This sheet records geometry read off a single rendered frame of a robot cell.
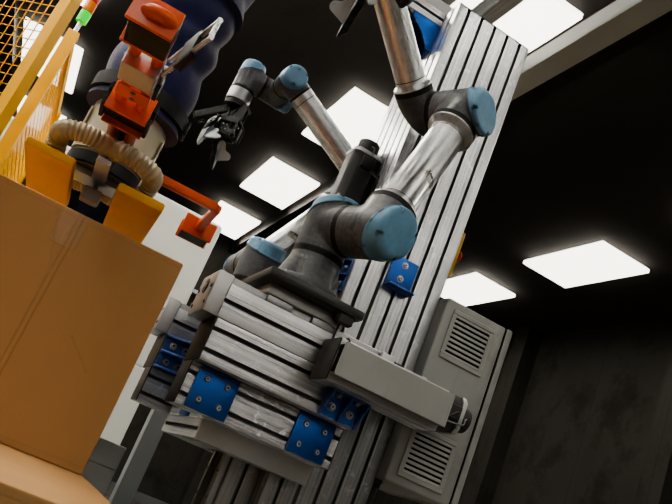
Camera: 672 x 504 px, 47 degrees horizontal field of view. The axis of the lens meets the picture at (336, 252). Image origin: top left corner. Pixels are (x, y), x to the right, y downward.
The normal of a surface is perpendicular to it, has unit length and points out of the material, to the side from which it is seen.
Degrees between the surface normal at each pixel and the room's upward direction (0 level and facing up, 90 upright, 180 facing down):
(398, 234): 97
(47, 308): 90
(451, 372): 90
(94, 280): 90
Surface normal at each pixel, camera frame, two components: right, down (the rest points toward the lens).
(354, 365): 0.40, -0.16
